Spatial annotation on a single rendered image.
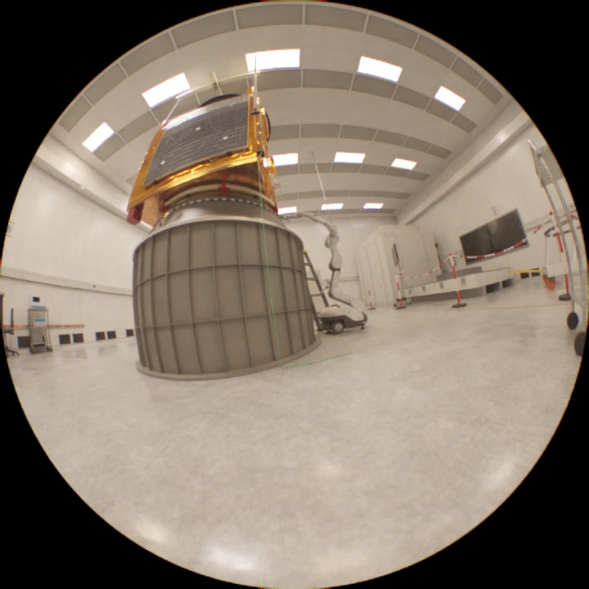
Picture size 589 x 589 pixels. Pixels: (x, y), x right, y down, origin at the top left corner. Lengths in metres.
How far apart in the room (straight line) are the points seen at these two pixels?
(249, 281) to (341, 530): 1.39
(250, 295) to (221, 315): 0.26
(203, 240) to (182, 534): 1.51
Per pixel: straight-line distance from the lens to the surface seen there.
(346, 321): 2.43
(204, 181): 2.03
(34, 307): 5.17
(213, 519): 0.49
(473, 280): 4.71
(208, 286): 1.34
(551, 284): 3.91
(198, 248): 1.43
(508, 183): 7.94
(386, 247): 7.38
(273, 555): 0.42
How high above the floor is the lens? 0.40
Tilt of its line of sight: 5 degrees up
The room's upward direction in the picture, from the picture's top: 8 degrees counter-clockwise
